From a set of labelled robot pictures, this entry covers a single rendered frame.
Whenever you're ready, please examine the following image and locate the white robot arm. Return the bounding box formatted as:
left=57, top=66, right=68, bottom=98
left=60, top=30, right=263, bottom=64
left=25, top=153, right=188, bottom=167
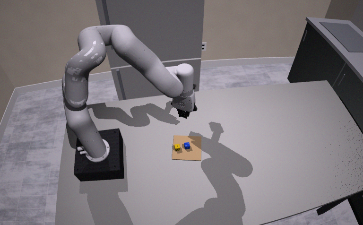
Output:
left=62, top=25, right=197, bottom=162

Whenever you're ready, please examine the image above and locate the blue die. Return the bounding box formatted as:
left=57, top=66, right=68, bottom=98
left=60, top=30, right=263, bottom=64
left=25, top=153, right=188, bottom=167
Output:
left=184, top=142, right=190, bottom=149

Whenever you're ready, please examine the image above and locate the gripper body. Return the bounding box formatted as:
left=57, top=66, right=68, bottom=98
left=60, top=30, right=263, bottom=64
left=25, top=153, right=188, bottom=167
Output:
left=172, top=90, right=195, bottom=112

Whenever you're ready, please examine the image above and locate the yellow die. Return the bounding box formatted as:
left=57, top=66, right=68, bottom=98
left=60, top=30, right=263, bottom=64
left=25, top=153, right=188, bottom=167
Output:
left=174, top=144, right=180, bottom=151

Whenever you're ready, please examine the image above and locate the tan flat square mat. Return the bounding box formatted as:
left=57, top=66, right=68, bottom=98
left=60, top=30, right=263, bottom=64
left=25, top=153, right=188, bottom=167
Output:
left=172, top=135, right=201, bottom=161

